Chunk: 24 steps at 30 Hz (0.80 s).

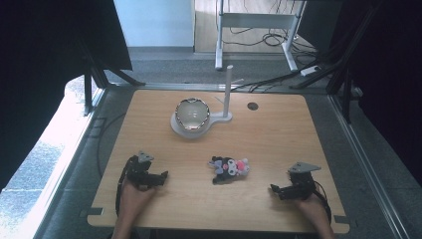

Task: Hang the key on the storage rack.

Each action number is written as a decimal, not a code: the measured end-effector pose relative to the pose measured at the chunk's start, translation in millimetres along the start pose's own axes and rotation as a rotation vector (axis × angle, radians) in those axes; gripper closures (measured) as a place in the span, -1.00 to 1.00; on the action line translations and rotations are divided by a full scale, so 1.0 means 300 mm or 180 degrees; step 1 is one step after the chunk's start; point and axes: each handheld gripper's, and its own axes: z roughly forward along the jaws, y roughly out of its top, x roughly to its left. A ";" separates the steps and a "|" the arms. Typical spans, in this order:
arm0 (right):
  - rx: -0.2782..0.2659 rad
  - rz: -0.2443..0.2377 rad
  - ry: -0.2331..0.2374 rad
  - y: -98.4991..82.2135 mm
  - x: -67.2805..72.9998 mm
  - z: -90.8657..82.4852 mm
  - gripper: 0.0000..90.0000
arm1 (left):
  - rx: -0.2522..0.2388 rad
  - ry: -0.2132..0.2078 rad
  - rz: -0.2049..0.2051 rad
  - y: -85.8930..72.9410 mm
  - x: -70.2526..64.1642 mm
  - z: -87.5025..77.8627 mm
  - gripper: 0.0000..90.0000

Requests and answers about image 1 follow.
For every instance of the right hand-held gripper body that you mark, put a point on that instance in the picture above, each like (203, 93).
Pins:
(302, 182)

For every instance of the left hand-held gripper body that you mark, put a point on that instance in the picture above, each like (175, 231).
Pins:
(142, 172)

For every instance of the black and pink plush toy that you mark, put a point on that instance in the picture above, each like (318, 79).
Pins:
(229, 170)

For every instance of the glass bowl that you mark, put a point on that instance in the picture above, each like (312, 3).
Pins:
(192, 114)

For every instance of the person's left hand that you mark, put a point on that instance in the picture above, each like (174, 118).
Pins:
(134, 195)

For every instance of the person's right hand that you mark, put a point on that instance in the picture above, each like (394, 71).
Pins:
(312, 207)

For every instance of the black round table grommet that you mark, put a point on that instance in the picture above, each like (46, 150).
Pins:
(252, 106)

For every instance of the white stand with pole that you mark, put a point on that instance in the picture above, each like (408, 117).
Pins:
(227, 99)

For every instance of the black metal stand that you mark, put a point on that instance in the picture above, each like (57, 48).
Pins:
(96, 76)
(341, 76)

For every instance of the white power strip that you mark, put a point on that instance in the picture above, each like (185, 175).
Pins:
(310, 70)

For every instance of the black curtain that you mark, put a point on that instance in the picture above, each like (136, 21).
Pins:
(40, 66)
(388, 66)

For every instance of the metal floor rail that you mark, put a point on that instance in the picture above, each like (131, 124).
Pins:
(365, 159)

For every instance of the white desk frame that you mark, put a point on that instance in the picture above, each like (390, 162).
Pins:
(255, 20)

